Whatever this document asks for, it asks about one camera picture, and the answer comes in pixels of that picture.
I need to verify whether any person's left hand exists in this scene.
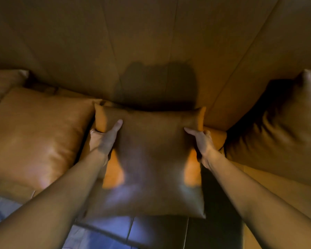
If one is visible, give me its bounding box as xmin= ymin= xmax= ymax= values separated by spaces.
xmin=89 ymin=119 xmax=123 ymax=160

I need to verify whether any person's right hand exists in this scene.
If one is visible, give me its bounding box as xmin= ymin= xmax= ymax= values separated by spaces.
xmin=184 ymin=127 xmax=221 ymax=171

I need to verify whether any small brown leather cushion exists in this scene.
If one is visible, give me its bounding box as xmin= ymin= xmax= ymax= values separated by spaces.
xmin=78 ymin=103 xmax=207 ymax=226

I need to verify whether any person's right forearm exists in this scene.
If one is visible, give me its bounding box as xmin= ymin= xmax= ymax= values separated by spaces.
xmin=201 ymin=150 xmax=311 ymax=249

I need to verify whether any person's left forearm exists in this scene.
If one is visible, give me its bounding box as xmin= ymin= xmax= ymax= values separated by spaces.
xmin=0 ymin=149 xmax=109 ymax=249

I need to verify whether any large brown leather cushion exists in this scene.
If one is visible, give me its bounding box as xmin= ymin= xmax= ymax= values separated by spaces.
xmin=0 ymin=69 xmax=30 ymax=118
xmin=224 ymin=69 xmax=311 ymax=189
xmin=0 ymin=87 xmax=105 ymax=205

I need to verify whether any brown leather sofa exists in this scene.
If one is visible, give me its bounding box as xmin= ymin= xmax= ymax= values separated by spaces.
xmin=0 ymin=0 xmax=311 ymax=249

